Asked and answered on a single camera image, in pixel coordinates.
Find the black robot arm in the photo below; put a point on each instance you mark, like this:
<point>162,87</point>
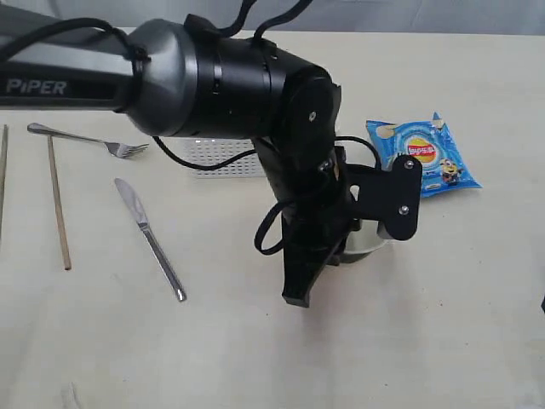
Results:
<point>193,79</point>

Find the silver fork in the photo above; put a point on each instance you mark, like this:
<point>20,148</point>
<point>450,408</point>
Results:
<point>118,150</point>

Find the blue chips bag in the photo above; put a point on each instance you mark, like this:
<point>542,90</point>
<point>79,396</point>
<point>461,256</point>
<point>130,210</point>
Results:
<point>431,143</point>

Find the wooden chopstick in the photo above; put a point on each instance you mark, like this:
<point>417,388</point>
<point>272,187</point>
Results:
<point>61,226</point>
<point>3,169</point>

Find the white perforated plastic basket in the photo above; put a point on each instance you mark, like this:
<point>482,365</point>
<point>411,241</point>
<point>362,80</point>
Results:
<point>208,152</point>

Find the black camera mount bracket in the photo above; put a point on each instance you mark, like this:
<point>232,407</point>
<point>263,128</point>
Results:
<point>390,197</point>

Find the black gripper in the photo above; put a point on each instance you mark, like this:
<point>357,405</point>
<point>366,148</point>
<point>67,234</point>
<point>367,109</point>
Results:
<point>311,188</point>

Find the silver table knife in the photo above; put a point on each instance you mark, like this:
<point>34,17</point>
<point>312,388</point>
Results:
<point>136,209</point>

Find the white speckled bowl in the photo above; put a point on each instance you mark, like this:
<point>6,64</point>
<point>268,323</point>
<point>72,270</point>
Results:
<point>361,243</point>

